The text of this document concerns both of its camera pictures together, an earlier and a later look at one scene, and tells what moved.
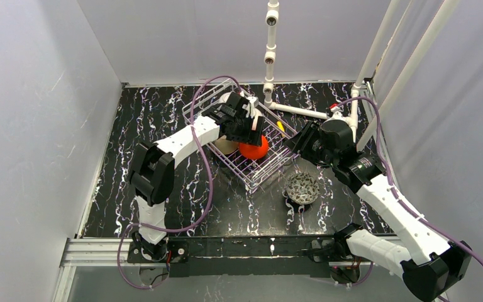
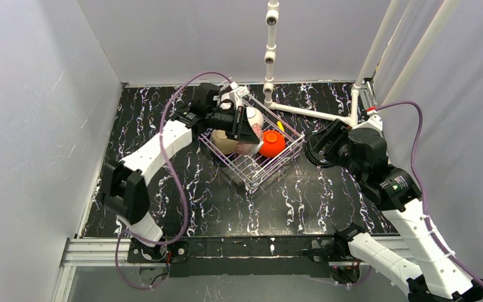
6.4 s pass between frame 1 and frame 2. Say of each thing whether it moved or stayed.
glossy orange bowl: moved
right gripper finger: moved
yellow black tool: stayed
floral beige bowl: stayed
